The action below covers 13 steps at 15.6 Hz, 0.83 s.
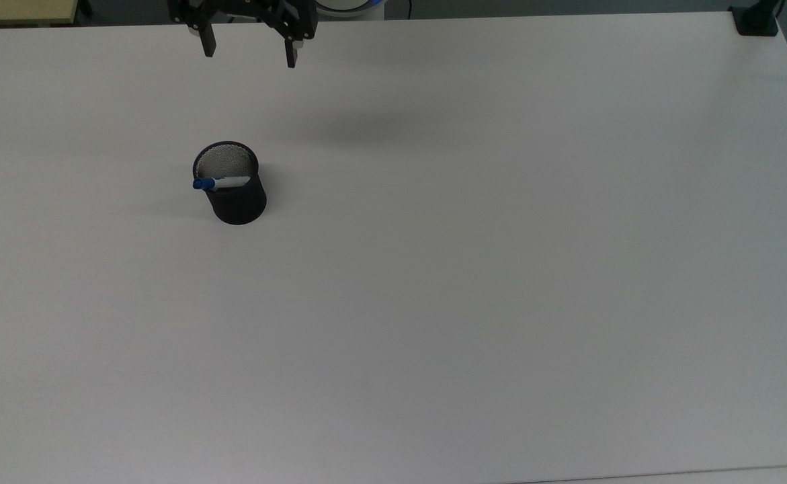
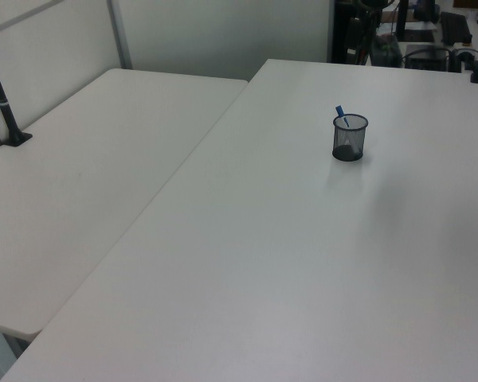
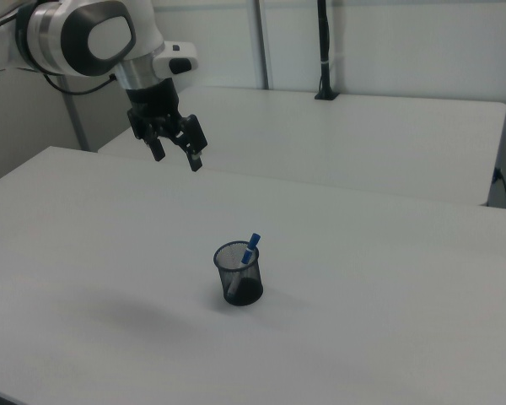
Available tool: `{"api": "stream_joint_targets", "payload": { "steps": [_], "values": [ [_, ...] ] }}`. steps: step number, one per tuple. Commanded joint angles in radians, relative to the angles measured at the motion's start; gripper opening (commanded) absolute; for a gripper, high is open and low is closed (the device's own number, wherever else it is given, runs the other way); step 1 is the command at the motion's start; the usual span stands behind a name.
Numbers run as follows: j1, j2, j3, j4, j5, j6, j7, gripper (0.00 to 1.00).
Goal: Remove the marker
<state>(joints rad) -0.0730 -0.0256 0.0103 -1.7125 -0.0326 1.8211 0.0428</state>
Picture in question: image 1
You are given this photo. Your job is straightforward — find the yellowish wooden table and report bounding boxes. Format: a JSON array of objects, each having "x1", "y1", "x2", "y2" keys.
[{"x1": 0, "y1": 0, "x2": 79, "y2": 29}]

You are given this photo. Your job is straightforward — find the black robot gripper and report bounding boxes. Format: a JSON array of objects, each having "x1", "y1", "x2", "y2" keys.
[{"x1": 168, "y1": 0, "x2": 317, "y2": 69}]

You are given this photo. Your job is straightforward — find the white marker with blue cap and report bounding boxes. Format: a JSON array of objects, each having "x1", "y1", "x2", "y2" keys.
[{"x1": 192, "y1": 176, "x2": 251, "y2": 191}]

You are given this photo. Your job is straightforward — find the black camera stand clamp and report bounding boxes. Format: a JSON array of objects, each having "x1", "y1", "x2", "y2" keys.
[{"x1": 729, "y1": 0, "x2": 785, "y2": 37}]

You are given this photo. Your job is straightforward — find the black mesh pen cup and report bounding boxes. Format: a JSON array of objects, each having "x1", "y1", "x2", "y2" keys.
[{"x1": 192, "y1": 140, "x2": 267, "y2": 226}]

